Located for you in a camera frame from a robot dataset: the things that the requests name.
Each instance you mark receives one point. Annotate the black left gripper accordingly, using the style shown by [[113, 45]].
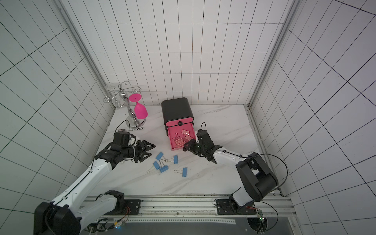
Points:
[[141, 153]]

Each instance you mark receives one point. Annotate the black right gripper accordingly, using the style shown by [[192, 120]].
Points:
[[195, 145]]

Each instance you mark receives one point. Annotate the pink binder clip bottom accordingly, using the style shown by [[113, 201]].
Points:
[[179, 142]]

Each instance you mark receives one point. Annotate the pink drawer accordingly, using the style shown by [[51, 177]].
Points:
[[179, 122], [178, 129]]

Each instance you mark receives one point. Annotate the pink top drawer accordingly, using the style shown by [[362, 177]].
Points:
[[179, 122]]

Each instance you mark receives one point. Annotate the pink binder clip lone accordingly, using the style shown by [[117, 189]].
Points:
[[187, 137]]

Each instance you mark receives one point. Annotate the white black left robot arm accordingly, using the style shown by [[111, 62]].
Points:
[[64, 215]]

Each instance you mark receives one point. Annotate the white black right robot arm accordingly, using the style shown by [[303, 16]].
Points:
[[257, 178]]

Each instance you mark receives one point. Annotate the black drawer cabinet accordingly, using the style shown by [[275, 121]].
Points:
[[174, 109]]

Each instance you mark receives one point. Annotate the chrome glass rack stand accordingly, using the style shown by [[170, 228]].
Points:
[[127, 91]]

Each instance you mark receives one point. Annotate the magenta plastic wine glass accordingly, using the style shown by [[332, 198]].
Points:
[[140, 110]]

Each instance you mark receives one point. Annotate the clear wine glass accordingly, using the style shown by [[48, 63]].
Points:
[[114, 96]]

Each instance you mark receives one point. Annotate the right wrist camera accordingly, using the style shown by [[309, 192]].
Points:
[[203, 137]]

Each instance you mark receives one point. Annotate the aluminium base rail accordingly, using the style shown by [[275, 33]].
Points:
[[200, 208]]

